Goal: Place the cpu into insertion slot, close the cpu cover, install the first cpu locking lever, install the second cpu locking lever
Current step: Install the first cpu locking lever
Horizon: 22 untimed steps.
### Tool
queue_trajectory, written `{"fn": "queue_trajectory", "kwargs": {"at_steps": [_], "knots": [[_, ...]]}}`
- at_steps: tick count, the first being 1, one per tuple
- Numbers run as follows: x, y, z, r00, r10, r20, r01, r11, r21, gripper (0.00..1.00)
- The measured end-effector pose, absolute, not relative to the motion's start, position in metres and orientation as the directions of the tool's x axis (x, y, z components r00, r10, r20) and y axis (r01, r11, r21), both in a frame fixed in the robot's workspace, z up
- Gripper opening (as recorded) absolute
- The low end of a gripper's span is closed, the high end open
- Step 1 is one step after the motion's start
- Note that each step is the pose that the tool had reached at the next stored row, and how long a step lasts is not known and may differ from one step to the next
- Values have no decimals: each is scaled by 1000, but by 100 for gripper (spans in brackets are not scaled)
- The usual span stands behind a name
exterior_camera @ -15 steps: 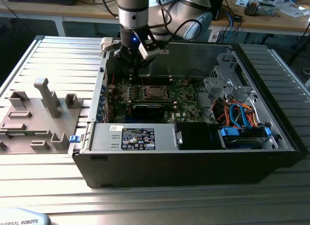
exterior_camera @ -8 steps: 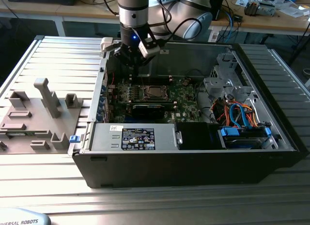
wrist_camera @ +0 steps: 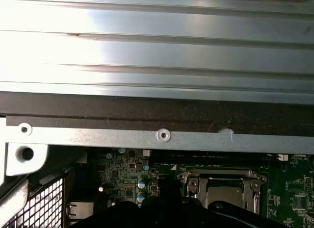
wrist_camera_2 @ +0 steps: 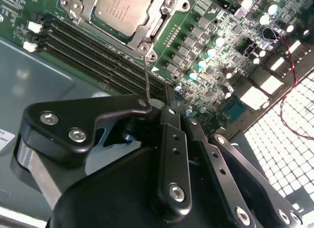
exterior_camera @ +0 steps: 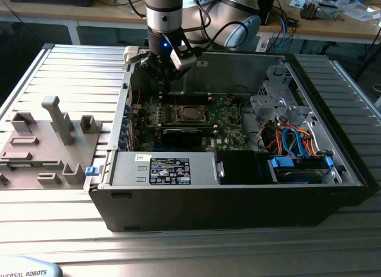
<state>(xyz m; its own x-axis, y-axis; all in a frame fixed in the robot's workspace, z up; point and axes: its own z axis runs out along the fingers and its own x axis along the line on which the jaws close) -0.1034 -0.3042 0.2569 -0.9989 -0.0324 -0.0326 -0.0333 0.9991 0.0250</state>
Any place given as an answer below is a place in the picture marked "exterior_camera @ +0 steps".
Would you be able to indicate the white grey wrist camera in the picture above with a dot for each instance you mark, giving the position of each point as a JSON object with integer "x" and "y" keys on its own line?
{"x": 181, "y": 61}

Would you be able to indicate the silver green CPU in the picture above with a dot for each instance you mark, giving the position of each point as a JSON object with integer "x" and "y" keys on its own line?
{"x": 191, "y": 111}

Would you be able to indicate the green motherboard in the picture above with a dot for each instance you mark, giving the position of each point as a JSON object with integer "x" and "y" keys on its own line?
{"x": 229, "y": 131}

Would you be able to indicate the coin cell battery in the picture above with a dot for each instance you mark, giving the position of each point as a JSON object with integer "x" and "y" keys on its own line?
{"x": 228, "y": 101}

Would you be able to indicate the black PC case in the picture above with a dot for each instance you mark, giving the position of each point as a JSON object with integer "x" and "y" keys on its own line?
{"x": 208, "y": 208}

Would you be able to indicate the grey power supply unit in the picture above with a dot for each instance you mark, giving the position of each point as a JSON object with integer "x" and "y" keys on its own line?
{"x": 128, "y": 169}

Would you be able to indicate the grey plastic case latch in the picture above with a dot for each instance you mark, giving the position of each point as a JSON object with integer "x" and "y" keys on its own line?
{"x": 131, "y": 55}

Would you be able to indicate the hard disk in blue carrier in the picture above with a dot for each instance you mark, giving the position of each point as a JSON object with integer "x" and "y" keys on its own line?
{"x": 281, "y": 164}

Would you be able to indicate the grey parts rack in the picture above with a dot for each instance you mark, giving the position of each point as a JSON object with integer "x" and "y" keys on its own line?
{"x": 38, "y": 131}

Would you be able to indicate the black graphics card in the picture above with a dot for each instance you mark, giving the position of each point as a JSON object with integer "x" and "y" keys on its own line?
{"x": 184, "y": 137}

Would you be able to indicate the CPU socket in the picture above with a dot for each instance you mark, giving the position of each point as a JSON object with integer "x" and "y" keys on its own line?
{"x": 193, "y": 121}

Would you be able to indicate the metal drive cage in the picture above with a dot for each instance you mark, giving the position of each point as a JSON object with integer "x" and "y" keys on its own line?
{"x": 268, "y": 105}

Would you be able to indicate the black plastic bay cover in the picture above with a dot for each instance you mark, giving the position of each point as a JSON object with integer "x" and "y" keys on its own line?
{"x": 238, "y": 166}

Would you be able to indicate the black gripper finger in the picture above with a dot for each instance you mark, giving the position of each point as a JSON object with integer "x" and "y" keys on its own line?
{"x": 151, "y": 65}
{"x": 178, "y": 74}

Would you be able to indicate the blue plastic case latch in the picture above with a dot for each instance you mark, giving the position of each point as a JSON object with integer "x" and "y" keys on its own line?
{"x": 91, "y": 171}

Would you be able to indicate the small finned heatsink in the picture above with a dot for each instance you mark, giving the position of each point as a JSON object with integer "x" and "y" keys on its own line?
{"x": 308, "y": 10}

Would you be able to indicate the wooden desk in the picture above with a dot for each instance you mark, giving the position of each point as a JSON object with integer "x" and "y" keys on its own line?
{"x": 327, "y": 29}
{"x": 104, "y": 16}

